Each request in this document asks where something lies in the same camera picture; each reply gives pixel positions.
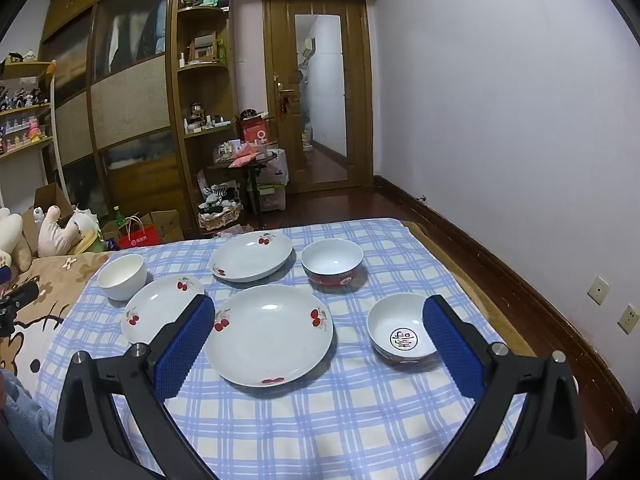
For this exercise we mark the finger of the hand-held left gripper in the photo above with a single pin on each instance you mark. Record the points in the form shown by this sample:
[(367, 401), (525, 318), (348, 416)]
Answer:
[(4, 275), (20, 294)]

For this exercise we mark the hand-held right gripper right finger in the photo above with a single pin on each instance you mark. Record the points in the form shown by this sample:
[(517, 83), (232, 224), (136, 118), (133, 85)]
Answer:
[(452, 347)]

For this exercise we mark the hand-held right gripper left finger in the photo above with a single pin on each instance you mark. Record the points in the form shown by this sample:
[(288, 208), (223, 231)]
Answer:
[(182, 347)]

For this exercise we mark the red bowl with round mark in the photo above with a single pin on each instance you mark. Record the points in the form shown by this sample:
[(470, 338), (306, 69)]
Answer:
[(395, 320)]

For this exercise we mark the large white cherry plate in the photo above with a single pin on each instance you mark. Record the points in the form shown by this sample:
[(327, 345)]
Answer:
[(270, 335)]

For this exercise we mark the plain white bowl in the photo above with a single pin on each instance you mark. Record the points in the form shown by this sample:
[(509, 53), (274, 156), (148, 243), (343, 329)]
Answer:
[(120, 280)]

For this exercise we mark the red bowl white inside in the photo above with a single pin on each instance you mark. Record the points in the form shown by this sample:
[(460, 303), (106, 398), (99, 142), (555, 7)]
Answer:
[(332, 260)]

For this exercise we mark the cream plush toy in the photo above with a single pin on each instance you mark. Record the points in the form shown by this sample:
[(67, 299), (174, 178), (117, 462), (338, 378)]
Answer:
[(12, 240)]

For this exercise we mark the white pink plush toy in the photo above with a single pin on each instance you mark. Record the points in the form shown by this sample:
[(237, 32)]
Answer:
[(55, 237)]

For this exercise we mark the open cardboard box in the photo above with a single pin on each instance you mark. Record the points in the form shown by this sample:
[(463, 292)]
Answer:
[(47, 195)]

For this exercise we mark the person's blue fleece clothing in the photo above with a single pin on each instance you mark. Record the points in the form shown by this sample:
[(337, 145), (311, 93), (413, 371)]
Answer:
[(20, 420)]

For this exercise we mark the red paper bag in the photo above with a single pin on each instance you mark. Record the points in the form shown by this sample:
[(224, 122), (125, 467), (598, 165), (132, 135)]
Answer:
[(140, 237)]

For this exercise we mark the blue plaid cloth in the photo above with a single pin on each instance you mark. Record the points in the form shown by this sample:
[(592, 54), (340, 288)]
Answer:
[(350, 410)]

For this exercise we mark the closed cardboard box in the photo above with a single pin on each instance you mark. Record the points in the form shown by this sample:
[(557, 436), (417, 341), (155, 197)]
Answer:
[(167, 225)]

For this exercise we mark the green glass bottle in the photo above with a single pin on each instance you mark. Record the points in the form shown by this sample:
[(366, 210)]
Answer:
[(119, 217)]

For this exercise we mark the wicker basket of socks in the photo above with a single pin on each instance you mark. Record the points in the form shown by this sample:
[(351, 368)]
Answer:
[(217, 217)]

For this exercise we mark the clear plastic storage box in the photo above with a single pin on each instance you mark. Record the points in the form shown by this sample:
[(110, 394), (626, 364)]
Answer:
[(272, 197)]

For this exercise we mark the small black side table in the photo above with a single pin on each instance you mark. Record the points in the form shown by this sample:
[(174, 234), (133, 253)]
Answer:
[(256, 185)]

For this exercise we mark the row of small figurines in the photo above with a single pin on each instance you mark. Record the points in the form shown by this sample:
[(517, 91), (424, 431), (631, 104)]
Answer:
[(20, 95)]

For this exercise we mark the pink packet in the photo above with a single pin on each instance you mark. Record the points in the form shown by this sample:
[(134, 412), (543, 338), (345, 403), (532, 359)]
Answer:
[(242, 157)]

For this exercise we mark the translucent plastic bag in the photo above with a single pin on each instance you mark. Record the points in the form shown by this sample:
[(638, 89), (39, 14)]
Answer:
[(277, 167)]

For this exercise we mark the wooden display shelf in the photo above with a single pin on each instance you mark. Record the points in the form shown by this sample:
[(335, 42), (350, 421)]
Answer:
[(25, 71)]

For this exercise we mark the wooden wardrobe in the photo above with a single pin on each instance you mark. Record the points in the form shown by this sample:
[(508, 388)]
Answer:
[(130, 95)]

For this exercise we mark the red gift box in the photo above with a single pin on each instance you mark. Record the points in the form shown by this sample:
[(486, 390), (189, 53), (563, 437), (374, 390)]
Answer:
[(257, 130)]

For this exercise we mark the wooden corner shelf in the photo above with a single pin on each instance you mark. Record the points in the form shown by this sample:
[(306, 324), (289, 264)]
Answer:
[(200, 66)]

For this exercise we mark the wooden door with mirror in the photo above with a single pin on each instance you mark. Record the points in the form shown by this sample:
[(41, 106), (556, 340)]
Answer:
[(280, 35)]

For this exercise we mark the beige wall socket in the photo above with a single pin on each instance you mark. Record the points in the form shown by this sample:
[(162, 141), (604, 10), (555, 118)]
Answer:
[(598, 290), (629, 319)]

